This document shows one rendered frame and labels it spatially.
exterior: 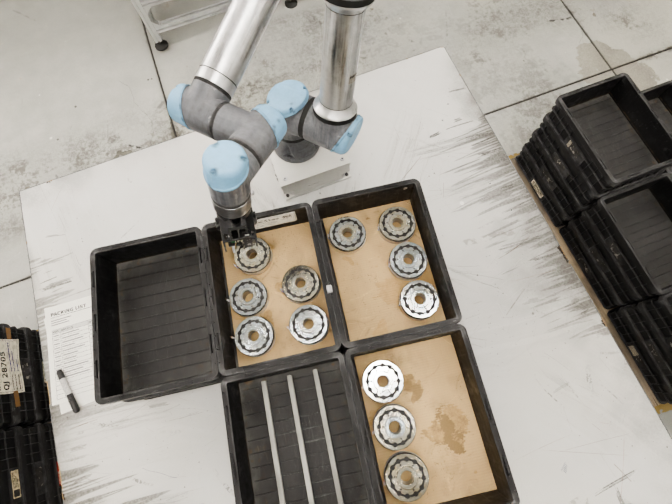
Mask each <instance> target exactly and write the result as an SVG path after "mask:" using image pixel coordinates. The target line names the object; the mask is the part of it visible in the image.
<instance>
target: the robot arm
mask: <svg viewBox="0 0 672 504"><path fill-rule="evenodd" d="M279 1H280V0H232V2H231V4H230V6H229V8H228V10H227V12H226V14H225V16H224V18H223V20H222V22H221V24H220V26H219V28H218V30H217V32H216V34H215V36H214V38H213V40H212V42H211V44H210V46H209V48H208V50H207V52H206V54H205V56H204V58H203V60H202V62H201V65H200V67H199V69H198V71H197V73H196V75H195V77H194V79H193V81H192V83H191V85H190V84H178V85H176V87H175V88H174V89H172V90H171V92H170V94H169V96H168V100H167V110H168V113H169V115H170V117H171V118H172V119H173V120H174V121H175V122H177V123H179V124H181V125H183V126H185V127H186V128H187V129H189V130H192V131H196V132H198V133H200V134H202V135H204V136H207V137H209V138H211V139H213V140H216V141H217V142H216V143H214V144H211V145H209V146H208V147H207V148H206V149H205V151H204V153H203V156H202V166H203V176H204V179H205V181H206V183H207V186H208V189H209V193H210V198H211V201H212V204H213V208H214V210H215V211H216V214H217V217H216V218H215V222H216V227H217V230H218V231H221V236H222V241H223V245H224V249H225V252H227V249H226V244H225V243H227V242H228V245H229V247H232V250H233V253H235V246H242V245H243V242H244V246H245V248H247V247H249V250H251V247H253V242H252V241H255V242H256V247H257V246H258V243H257V235H256V230H255V226H254V225H256V224H257V218H256V212H255V211H253V210H252V199H251V196H252V195H254V191H253V190H251V186H250V182H251V181H252V179H253V178H254V177H255V175H256V174H257V173H258V171H259V170H260V168H261V167H262V166H263V164H264V163H265V162H266V160H267V159H268V158H269V156H270V155H271V154H272V153H273V151H274V150H275V153H276V154H277V156H278V157H279V158H281V159H282V160H284V161H286V162H289V163H303V162H306V161H308V160H310V159H311V158H313V157H314V156H315V155H316V153H317V152H318V150H319V148H320V146H321V147H323V148H325V149H328V150H330V152H335V153H337V154H340V155H343V154H345V153H347V152H348V151H349V149H350V148H351V147H352V145H353V143H354V142H355V140H356V138H357V136H358V134H359V132H360V130H361V127H362V124H363V117H362V116H360V114H359V115H358V114H357V108H358V106H357V103H356V101H355V100H354V99H353V96H354V89H355V82H356V76H357V69H358V62H359V55H360V49H361V42H362V35H363V28H364V21H365V15H366V8H368V7H369V6H371V5H372V4H373V3H374V1H375V0H323V1H324V2H325V3H326V4H325V19H324V35H323V50H322V66H321V81H320V94H319V95H318V96H317V97H314V96H311V95H309V92H308V89H307V88H306V86H305V85H304V84H303V83H301V82H300V81H297V80H285V81H283V82H281V83H278V84H276V85H275V86H273V87H272V89H271V90H270V91H269V93H268V95H267V100H266V102H267V104H258V105H257V106H256V107H255V108H252V110H251V112H249V111H247V110H245V109H243V108H240V107H238V106H236V105H233V104H231V103H230V101H231V99H232V97H233V95H234V93H235V91H236V89H237V87H238V85H239V83H240V81H241V79H242V77H243V74H244V72H245V70H246V68H247V66H248V64H249V62H250V60H251V58H252V56H253V54H254V52H255V50H256V48H257V46H258V44H259V42H260V40H261V38H262V36H263V34H264V32H265V30H266V28H267V26H268V24H269V21H270V19H271V17H272V15H273V13H274V11H275V9H276V7H277V5H278V3H279ZM224 236H226V237H227V240H226V239H224ZM235 244H236V245H235Z"/></svg>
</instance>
